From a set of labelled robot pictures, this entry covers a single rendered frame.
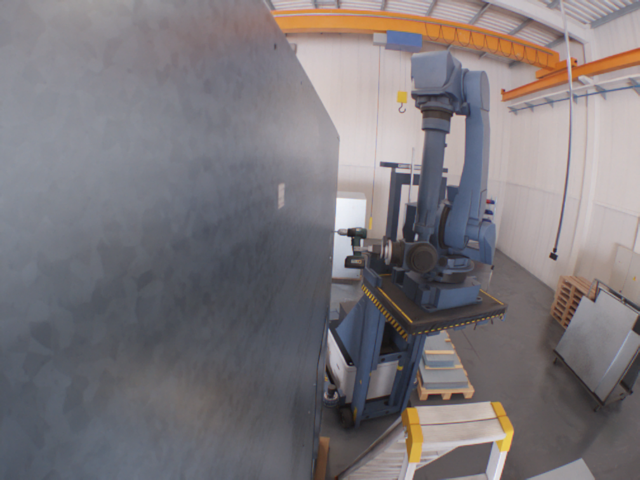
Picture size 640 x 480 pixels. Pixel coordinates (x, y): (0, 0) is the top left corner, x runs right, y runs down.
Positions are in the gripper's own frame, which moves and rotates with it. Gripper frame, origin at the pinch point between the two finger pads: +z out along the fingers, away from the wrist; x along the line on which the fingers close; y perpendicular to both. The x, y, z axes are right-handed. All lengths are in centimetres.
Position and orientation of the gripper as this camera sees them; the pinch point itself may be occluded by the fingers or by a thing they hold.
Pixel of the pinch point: (356, 249)
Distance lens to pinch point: 169.4
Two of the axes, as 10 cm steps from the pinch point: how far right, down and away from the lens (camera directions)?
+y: -0.9, 9.6, -2.6
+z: -9.9, -0.7, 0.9
